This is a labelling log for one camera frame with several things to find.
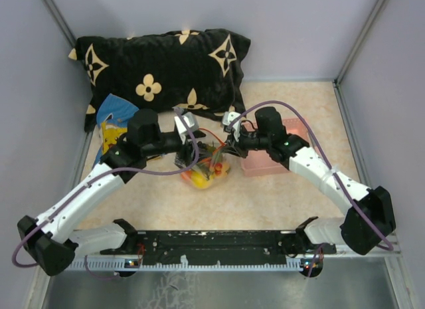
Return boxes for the orange persimmon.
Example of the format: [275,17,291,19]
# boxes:
[180,171,192,181]

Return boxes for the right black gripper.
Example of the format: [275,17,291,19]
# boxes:
[220,124,271,159]

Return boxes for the dark blue grapes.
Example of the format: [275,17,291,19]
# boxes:
[197,142,216,160]

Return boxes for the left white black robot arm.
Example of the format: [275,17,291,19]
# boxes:
[17,108,199,276]

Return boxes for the yellow lemon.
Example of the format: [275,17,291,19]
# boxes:
[190,173,213,189]

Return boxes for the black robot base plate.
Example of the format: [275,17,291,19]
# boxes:
[100,230,318,266]

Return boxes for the clear orange zip top bag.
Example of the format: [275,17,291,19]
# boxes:
[179,128,230,189]

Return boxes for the aluminium frame rail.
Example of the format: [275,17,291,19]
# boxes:
[66,229,399,273]

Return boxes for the red strawberries with leaves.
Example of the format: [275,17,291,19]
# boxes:
[197,152,223,177]

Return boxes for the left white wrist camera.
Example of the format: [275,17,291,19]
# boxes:
[174,112,199,144]

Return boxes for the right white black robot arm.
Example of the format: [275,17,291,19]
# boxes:
[222,101,396,255]

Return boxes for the blue Pikachu cloth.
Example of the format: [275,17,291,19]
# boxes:
[93,94,139,165]

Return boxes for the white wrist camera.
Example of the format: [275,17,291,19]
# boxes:
[221,112,242,142]
[174,112,199,144]

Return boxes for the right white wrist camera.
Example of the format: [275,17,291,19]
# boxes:
[221,112,242,142]

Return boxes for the pink plastic basket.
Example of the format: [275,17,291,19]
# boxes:
[240,118,311,177]

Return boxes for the black floral plush pillow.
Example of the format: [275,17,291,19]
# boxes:
[68,29,251,132]

